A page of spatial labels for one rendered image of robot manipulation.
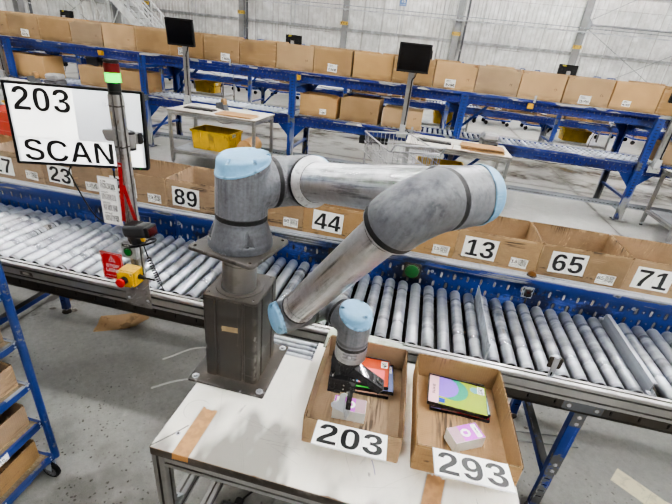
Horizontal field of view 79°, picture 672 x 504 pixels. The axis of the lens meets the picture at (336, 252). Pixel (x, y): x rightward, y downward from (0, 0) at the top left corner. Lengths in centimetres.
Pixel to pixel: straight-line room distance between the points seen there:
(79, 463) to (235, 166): 166
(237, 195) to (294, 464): 75
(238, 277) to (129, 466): 126
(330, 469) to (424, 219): 80
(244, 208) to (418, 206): 58
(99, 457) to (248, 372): 111
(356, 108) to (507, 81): 210
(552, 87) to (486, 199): 590
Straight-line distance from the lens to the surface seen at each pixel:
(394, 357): 153
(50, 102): 194
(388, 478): 128
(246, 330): 131
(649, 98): 705
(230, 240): 117
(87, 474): 232
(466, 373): 156
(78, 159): 194
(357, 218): 208
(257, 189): 113
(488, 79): 649
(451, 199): 70
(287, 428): 134
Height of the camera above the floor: 178
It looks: 27 degrees down
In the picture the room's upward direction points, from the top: 6 degrees clockwise
